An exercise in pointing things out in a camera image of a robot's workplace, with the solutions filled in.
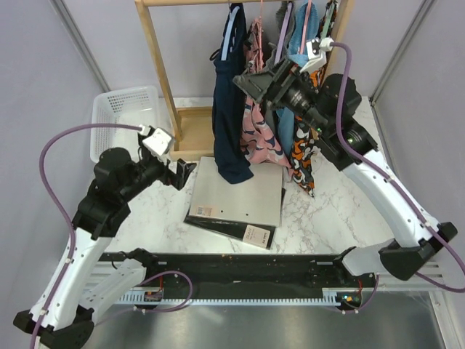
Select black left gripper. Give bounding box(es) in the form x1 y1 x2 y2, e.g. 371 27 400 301
121 135 197 201

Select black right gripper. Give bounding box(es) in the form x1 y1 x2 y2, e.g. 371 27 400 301
235 55 331 135

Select navy blue shorts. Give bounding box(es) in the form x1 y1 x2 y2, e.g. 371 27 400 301
210 5 253 184

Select light blue hanger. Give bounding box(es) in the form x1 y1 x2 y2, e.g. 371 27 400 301
220 3 242 62

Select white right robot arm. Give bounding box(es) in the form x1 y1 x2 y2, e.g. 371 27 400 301
261 59 458 286

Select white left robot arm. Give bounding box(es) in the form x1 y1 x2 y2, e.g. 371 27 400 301
14 123 195 348

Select pink hanger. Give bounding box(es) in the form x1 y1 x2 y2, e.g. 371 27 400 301
256 0 264 71
299 0 312 55

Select purple hanger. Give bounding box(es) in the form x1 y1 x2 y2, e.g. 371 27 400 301
274 1 294 64

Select pink patterned shorts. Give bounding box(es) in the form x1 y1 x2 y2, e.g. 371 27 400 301
240 19 291 169

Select grey shorts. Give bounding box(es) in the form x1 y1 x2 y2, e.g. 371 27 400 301
264 1 294 69

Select orange camouflage shorts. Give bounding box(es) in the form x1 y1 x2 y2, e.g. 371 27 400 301
288 0 341 198

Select light blue shorts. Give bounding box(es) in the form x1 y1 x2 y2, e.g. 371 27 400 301
276 1 320 156

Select green hanger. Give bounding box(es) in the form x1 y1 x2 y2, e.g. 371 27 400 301
319 0 339 39

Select white plastic basket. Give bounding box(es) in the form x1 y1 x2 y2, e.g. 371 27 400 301
90 86 171 163

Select grey plastic folder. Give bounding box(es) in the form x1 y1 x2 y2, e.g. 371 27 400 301
189 157 283 227

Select wooden clothes rack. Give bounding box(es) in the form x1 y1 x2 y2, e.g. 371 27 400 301
134 0 357 163

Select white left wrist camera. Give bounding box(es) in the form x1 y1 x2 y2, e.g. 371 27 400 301
138 125 175 161

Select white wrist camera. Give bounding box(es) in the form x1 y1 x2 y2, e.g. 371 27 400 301
300 36 333 73
138 125 175 161

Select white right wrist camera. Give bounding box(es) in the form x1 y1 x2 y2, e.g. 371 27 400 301
300 36 333 73

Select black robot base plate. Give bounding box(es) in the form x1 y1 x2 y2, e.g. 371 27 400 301
97 250 379 301

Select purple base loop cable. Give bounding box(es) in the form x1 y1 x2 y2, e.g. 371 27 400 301
132 268 194 316

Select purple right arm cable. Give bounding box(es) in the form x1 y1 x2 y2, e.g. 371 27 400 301
328 41 465 292

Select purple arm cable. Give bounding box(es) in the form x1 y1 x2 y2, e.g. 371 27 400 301
28 123 146 349
328 41 465 292

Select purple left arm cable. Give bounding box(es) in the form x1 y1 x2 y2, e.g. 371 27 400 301
28 123 146 349

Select white slotted cable duct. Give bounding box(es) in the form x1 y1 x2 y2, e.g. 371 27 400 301
116 289 361 308

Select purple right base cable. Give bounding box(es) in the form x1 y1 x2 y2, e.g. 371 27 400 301
337 272 381 316

